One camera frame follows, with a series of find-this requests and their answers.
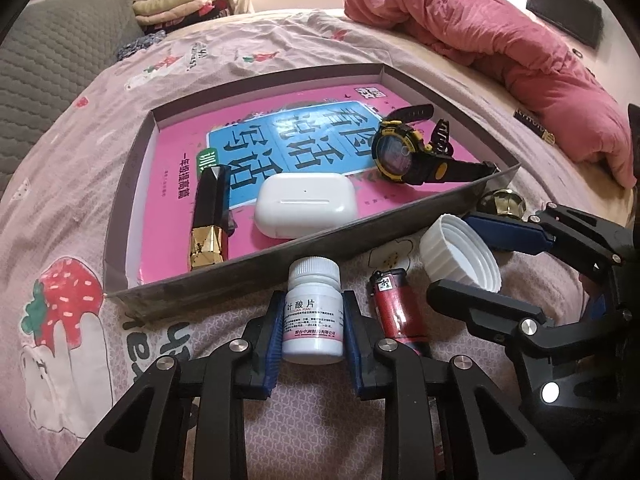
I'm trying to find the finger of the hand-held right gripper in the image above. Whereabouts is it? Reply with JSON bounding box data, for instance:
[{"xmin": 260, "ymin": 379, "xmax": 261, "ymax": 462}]
[
  {"xmin": 426, "ymin": 280, "xmax": 587, "ymax": 357},
  {"xmin": 465, "ymin": 202, "xmax": 626, "ymax": 271}
]

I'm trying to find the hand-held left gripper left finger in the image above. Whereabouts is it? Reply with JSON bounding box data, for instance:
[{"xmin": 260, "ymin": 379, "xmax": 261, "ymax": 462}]
[{"xmin": 55, "ymin": 290, "xmax": 286, "ymax": 480}]

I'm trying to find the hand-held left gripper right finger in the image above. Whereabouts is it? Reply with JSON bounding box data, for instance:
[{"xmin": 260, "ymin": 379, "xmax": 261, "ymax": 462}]
[{"xmin": 342, "ymin": 290, "xmax": 576, "ymax": 480}]

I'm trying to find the white pill bottle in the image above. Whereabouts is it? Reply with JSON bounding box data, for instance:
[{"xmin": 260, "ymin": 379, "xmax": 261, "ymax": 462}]
[{"xmin": 281, "ymin": 256, "xmax": 346, "ymax": 366}]

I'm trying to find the white ribbed bottle cap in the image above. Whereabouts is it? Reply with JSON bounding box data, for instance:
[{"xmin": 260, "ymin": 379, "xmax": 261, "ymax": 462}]
[{"xmin": 419, "ymin": 214, "xmax": 502, "ymax": 295}]

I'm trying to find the shallow grey cardboard box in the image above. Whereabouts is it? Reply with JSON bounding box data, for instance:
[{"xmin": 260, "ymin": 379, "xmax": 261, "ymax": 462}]
[{"xmin": 102, "ymin": 62, "xmax": 521, "ymax": 322}]

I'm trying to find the black yellow wrist watch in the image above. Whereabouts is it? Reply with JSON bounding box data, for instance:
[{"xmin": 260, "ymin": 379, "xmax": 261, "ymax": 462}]
[{"xmin": 372, "ymin": 104, "xmax": 501, "ymax": 186}]

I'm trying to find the white earbuds case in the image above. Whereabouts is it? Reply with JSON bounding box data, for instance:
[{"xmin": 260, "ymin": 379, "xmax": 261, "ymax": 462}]
[{"xmin": 254, "ymin": 173, "xmax": 360, "ymax": 239}]

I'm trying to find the black gold lipstick tube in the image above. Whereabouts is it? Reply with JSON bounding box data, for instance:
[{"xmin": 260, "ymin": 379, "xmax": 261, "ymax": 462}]
[{"xmin": 187, "ymin": 165, "xmax": 236, "ymax": 273}]

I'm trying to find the gold black faceted ball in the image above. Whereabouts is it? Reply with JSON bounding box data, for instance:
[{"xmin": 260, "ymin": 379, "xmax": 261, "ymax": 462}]
[{"xmin": 477, "ymin": 189, "xmax": 526, "ymax": 222}]

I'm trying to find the red lighter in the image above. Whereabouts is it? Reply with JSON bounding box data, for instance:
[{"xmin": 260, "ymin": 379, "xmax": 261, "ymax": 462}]
[{"xmin": 369, "ymin": 269, "xmax": 433, "ymax": 359}]

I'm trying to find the black gold packet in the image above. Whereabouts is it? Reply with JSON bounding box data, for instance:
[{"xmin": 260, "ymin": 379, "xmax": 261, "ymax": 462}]
[{"xmin": 515, "ymin": 105, "xmax": 557, "ymax": 149}]

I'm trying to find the pink quilt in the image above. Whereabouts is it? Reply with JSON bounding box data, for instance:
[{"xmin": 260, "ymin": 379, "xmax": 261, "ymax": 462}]
[{"xmin": 342, "ymin": 0, "xmax": 638, "ymax": 190}]

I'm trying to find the pink book with blue panel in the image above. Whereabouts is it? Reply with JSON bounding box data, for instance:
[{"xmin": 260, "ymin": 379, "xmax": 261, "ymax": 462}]
[{"xmin": 127, "ymin": 82, "xmax": 481, "ymax": 286}]

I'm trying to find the pink strawberry print bedsheet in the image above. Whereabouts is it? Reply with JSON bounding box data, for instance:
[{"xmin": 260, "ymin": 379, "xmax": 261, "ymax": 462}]
[{"xmin": 0, "ymin": 7, "xmax": 631, "ymax": 480}]

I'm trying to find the dark patterned cloth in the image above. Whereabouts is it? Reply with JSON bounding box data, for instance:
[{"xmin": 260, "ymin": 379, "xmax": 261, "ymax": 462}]
[{"xmin": 117, "ymin": 30, "xmax": 167, "ymax": 62}]

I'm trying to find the pink folded blanket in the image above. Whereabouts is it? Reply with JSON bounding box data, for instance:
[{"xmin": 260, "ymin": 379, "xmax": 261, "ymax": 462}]
[{"xmin": 137, "ymin": 2, "xmax": 212, "ymax": 29}]

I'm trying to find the black red garment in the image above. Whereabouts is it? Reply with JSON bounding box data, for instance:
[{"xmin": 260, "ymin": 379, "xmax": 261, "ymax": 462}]
[{"xmin": 200, "ymin": 0, "xmax": 237, "ymax": 17}]

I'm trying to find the cream folded blanket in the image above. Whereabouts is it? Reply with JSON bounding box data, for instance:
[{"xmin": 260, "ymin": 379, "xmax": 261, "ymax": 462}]
[{"xmin": 133, "ymin": 0, "xmax": 206, "ymax": 17}]

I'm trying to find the grey quilted headboard cover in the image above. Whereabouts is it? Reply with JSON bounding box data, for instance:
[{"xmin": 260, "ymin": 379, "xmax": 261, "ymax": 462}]
[{"xmin": 0, "ymin": 0, "xmax": 147, "ymax": 181}]

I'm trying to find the black wall screen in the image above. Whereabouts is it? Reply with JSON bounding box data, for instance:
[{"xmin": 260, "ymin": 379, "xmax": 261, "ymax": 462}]
[{"xmin": 527, "ymin": 0, "xmax": 604, "ymax": 52}]

